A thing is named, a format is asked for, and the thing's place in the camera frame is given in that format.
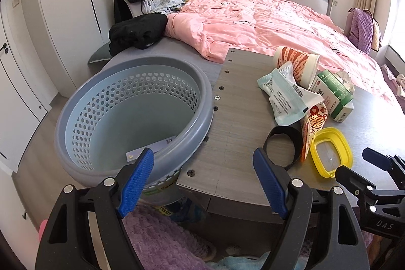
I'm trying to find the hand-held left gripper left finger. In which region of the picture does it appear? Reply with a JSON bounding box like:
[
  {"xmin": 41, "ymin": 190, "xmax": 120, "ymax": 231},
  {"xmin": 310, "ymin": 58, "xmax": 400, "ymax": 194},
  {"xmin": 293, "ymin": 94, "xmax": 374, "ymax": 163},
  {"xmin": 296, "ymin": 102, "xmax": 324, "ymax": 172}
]
[{"xmin": 35, "ymin": 147, "xmax": 155, "ymax": 270}]

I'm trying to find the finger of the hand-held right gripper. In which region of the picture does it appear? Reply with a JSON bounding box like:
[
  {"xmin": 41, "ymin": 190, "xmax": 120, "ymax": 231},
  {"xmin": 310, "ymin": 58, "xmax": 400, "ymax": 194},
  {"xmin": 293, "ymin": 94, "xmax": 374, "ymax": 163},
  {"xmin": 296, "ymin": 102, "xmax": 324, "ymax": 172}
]
[
  {"xmin": 362, "ymin": 148, "xmax": 405, "ymax": 172},
  {"xmin": 335, "ymin": 165, "xmax": 385, "ymax": 199}
]

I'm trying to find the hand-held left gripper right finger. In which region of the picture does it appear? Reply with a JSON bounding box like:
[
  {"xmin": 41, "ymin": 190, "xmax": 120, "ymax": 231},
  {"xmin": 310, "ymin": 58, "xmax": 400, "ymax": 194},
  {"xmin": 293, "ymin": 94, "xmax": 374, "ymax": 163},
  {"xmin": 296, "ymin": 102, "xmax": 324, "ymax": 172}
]
[{"xmin": 252, "ymin": 147, "xmax": 371, "ymax": 270}]

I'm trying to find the yellow plastic lid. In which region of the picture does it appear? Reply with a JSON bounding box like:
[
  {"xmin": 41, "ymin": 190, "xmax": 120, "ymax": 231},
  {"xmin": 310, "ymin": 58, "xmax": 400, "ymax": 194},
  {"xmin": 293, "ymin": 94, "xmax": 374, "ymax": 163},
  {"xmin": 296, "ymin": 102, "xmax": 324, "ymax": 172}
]
[{"xmin": 310, "ymin": 127, "xmax": 354, "ymax": 179}]

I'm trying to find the black ring band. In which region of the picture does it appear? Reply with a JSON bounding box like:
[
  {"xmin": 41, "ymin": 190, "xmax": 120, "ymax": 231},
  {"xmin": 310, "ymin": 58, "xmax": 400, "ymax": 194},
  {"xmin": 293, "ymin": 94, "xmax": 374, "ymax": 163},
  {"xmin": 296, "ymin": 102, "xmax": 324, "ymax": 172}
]
[{"xmin": 264, "ymin": 125, "xmax": 302, "ymax": 170}]

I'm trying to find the red orange snack wrapper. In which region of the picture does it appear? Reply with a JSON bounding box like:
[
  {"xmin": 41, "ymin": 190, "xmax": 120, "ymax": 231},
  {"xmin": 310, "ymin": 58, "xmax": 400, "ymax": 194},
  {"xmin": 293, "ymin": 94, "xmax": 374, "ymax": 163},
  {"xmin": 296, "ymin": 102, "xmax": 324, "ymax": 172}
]
[{"xmin": 299, "ymin": 102, "xmax": 328, "ymax": 163}]

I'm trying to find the blue perforated plastic basket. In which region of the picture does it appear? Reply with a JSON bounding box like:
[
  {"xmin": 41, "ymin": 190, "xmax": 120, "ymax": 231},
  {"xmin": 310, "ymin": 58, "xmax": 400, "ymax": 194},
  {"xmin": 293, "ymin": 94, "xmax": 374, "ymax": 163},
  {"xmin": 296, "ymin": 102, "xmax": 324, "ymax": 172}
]
[{"xmin": 54, "ymin": 55, "xmax": 215, "ymax": 191}]

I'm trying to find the green white carton box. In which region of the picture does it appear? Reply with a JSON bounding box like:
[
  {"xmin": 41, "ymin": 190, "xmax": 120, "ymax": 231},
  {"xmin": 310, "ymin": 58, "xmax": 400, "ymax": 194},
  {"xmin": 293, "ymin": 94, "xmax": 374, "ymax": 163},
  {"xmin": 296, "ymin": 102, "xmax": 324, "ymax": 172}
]
[{"xmin": 308, "ymin": 69, "xmax": 355, "ymax": 123}]

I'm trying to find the light green plastic wrapper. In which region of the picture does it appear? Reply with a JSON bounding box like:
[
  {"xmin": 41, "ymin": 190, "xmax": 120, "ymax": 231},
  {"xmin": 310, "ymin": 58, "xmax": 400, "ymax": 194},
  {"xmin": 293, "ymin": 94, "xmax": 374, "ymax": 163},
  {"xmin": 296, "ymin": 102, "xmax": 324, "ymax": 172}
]
[{"xmin": 257, "ymin": 61, "xmax": 325, "ymax": 127}]

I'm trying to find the red white paper cup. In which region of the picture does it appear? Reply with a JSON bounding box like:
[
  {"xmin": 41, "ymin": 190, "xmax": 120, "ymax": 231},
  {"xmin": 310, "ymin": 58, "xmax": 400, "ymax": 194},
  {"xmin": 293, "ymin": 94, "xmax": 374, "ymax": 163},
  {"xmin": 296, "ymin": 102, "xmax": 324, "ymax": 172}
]
[{"xmin": 273, "ymin": 46, "xmax": 320, "ymax": 90}]

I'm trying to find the white card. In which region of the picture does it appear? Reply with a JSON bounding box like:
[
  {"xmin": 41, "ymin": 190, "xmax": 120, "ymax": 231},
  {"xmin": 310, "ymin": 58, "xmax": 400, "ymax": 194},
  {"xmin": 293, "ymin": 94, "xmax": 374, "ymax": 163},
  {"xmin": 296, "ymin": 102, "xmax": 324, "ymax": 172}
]
[{"xmin": 126, "ymin": 136, "xmax": 178, "ymax": 163}]

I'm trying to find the blue cloth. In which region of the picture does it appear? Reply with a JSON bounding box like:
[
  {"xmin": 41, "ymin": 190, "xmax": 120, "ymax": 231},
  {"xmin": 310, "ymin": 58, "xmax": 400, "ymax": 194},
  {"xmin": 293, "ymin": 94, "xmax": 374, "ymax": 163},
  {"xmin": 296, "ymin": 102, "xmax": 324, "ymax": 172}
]
[{"xmin": 171, "ymin": 197, "xmax": 206, "ymax": 223}]

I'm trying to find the purple fluffy rug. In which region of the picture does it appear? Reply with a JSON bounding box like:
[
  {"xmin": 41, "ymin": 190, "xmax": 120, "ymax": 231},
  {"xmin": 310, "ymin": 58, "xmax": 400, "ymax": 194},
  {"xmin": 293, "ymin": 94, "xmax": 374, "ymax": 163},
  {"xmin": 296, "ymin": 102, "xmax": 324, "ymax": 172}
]
[{"xmin": 122, "ymin": 203, "xmax": 216, "ymax": 270}]

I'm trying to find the cream cloth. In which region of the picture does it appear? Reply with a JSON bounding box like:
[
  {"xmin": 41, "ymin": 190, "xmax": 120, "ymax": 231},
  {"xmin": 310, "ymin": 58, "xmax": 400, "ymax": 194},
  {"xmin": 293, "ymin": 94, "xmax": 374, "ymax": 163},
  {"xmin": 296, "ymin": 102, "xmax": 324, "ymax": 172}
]
[{"xmin": 394, "ymin": 74, "xmax": 405, "ymax": 98}]

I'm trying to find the light blue towel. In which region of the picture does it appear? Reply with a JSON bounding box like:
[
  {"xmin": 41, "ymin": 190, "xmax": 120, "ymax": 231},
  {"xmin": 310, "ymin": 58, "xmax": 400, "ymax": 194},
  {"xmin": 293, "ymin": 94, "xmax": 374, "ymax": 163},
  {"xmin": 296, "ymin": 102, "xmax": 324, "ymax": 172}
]
[{"xmin": 215, "ymin": 254, "xmax": 266, "ymax": 270}]

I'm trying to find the pink plastic object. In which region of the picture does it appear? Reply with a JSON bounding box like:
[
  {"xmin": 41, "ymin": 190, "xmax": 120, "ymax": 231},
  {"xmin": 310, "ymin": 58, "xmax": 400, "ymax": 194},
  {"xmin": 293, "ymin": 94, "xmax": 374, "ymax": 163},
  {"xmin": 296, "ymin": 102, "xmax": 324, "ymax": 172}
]
[{"xmin": 39, "ymin": 219, "xmax": 49, "ymax": 242}]

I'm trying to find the beige quilted garment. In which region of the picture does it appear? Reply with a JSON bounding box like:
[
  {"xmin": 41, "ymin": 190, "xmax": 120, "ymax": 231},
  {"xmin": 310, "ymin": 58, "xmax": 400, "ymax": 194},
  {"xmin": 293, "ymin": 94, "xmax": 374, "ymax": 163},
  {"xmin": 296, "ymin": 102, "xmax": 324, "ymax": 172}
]
[{"xmin": 370, "ymin": 12, "xmax": 383, "ymax": 52}]

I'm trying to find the purple fluffy garment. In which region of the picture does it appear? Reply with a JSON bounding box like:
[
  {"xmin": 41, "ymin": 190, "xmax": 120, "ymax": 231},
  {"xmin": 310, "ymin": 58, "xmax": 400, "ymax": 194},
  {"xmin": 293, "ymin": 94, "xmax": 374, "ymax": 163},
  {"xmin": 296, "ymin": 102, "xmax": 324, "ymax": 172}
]
[{"xmin": 347, "ymin": 7, "xmax": 375, "ymax": 52}]

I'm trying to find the window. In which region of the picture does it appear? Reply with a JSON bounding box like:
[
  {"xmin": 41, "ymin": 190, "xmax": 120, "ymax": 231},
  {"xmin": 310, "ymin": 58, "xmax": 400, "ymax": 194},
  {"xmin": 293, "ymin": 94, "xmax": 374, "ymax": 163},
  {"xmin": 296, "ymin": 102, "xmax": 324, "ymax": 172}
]
[{"xmin": 389, "ymin": 0, "xmax": 405, "ymax": 62}]

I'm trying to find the black clothes pile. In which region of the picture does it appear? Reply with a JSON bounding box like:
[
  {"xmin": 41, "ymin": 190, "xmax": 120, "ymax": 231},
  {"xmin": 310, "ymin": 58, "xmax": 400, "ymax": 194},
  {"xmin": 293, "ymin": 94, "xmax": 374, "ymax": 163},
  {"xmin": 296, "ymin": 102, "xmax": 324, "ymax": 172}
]
[{"xmin": 108, "ymin": 13, "xmax": 168, "ymax": 56}]

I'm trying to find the pink printed blanket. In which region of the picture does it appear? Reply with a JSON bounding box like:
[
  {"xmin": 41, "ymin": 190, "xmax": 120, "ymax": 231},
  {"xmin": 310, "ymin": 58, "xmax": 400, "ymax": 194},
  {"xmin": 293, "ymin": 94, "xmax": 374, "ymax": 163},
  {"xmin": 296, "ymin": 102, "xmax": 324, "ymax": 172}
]
[{"xmin": 164, "ymin": 0, "xmax": 396, "ymax": 106}]

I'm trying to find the light blue clothes pile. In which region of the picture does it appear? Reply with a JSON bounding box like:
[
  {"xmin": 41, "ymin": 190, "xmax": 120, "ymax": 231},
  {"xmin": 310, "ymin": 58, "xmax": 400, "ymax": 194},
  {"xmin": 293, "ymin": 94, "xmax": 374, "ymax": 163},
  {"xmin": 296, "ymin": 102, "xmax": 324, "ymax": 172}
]
[{"xmin": 141, "ymin": 0, "xmax": 186, "ymax": 16}]

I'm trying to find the white wardrobe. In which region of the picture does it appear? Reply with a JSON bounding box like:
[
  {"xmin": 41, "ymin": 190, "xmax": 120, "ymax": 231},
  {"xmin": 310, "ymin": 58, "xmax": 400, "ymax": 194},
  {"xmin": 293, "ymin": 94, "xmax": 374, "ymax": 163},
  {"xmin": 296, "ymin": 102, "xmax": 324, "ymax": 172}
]
[{"xmin": 35, "ymin": 0, "xmax": 165, "ymax": 93}]

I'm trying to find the white door with black handle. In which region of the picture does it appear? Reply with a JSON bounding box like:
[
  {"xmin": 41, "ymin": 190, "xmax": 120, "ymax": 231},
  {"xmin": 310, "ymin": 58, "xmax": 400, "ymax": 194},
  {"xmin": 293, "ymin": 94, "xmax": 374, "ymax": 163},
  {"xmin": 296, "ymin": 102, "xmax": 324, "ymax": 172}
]
[{"xmin": 0, "ymin": 0, "xmax": 51, "ymax": 163}]

